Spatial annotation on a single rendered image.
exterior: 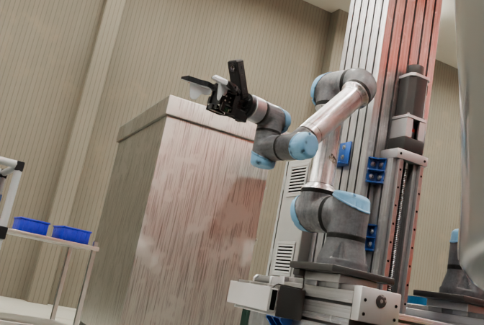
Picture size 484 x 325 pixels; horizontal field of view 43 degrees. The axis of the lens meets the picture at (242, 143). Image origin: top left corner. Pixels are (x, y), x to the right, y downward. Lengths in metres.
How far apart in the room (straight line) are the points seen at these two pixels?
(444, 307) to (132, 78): 9.00
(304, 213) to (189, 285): 3.50
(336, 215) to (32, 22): 9.05
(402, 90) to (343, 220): 0.59
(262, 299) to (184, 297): 3.52
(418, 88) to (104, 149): 8.50
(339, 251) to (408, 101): 0.62
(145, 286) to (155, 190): 0.79
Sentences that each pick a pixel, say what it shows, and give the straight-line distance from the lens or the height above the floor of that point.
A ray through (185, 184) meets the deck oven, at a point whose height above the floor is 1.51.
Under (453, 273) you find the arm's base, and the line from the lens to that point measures 2.18.
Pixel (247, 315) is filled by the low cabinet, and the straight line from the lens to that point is 7.57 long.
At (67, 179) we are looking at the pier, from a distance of 9.91.
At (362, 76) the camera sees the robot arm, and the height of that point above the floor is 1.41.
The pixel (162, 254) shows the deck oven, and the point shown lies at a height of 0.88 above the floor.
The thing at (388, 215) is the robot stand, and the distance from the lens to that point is 2.08.
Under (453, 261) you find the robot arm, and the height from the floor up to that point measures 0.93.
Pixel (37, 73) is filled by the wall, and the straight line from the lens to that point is 10.36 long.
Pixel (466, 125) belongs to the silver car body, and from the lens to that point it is 0.64.
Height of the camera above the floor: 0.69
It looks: 13 degrees up
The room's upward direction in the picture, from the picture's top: 11 degrees clockwise
